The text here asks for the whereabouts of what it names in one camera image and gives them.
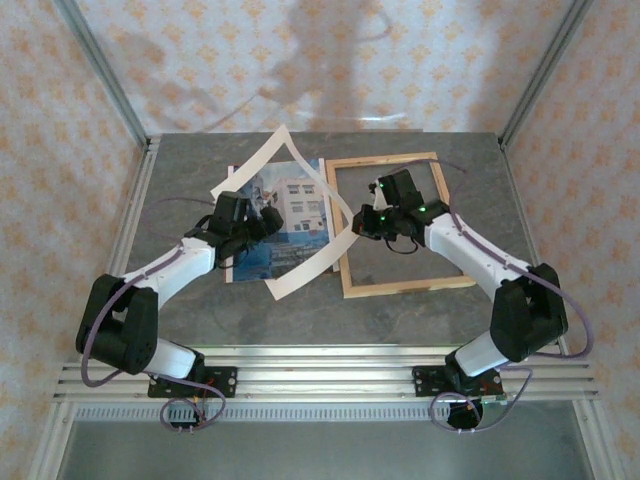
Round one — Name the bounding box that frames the white mat board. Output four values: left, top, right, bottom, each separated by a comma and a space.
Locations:
209, 124, 360, 302

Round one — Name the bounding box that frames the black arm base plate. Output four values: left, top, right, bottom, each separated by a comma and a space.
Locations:
147, 366, 239, 400
411, 365, 503, 400

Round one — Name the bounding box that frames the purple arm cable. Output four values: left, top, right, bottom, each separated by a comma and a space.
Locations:
394, 158, 596, 435
79, 197, 226, 435

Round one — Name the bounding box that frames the slotted grey cable duct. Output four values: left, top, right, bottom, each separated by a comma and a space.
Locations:
72, 405, 584, 423

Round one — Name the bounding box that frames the wide aluminium extrusion crossbeam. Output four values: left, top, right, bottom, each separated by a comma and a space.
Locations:
52, 362, 599, 404

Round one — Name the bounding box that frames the blue building photo print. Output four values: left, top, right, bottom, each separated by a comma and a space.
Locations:
226, 158, 337, 285

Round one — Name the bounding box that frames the aluminium corner post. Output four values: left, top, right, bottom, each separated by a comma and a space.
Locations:
499, 0, 594, 146
54, 0, 151, 146

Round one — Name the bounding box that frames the grey metal lower panel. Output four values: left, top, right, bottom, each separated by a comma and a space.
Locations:
54, 421, 599, 480

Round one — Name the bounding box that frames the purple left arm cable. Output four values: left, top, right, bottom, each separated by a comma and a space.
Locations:
79, 197, 226, 435

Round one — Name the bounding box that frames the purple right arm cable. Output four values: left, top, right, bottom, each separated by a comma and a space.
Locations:
394, 158, 596, 435

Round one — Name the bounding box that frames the aluminium table edge rail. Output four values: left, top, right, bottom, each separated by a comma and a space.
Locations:
79, 342, 571, 362

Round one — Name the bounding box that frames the aluminium table side rail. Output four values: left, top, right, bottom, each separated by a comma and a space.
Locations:
499, 144, 571, 359
82, 135, 162, 359

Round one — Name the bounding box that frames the aluminium lower frame post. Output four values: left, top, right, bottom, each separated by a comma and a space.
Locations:
27, 402, 76, 480
572, 402, 626, 480

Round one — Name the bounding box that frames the light wooden picture frame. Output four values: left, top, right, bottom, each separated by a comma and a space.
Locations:
324, 151, 477, 301

